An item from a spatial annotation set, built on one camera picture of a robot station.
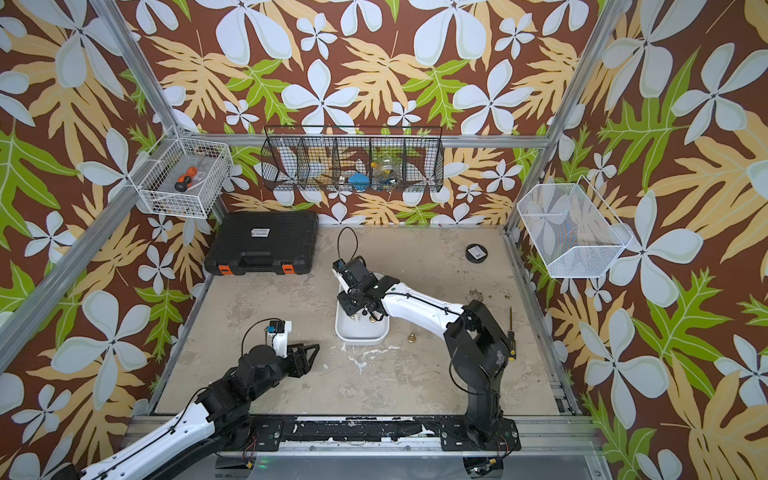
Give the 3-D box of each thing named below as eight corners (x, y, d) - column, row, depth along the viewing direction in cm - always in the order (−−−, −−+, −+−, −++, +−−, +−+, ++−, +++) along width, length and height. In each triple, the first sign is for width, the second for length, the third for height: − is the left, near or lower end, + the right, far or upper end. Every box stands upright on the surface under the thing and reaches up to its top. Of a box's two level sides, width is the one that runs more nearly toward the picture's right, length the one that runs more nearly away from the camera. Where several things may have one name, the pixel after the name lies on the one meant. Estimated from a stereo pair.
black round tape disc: (467, 263, 112) (469, 259, 110) (464, 247, 117) (465, 243, 115) (488, 263, 112) (490, 259, 110) (484, 247, 117) (485, 243, 115)
